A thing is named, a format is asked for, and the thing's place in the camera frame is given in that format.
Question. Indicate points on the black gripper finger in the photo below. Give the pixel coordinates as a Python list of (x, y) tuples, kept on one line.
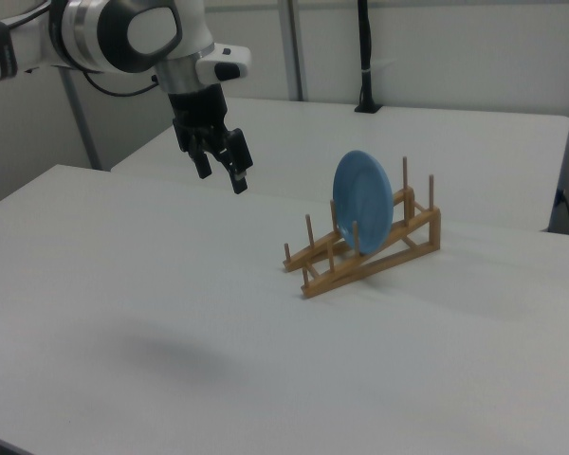
[(200, 158), (237, 151)]

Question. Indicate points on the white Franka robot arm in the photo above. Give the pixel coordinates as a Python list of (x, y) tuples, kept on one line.
[(189, 23)]

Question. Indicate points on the grey aluminium partition post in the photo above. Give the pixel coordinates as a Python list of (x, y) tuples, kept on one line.
[(81, 118), (294, 47)]

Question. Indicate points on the blue plastic plate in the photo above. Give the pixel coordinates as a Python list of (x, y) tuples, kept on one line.
[(360, 199)]

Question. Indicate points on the wooden plate rack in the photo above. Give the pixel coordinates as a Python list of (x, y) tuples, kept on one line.
[(434, 227)]

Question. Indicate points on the black camera stand white band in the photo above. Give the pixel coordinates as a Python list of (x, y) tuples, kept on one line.
[(366, 47)]

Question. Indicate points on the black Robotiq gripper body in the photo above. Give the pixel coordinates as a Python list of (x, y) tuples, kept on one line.
[(199, 109)]

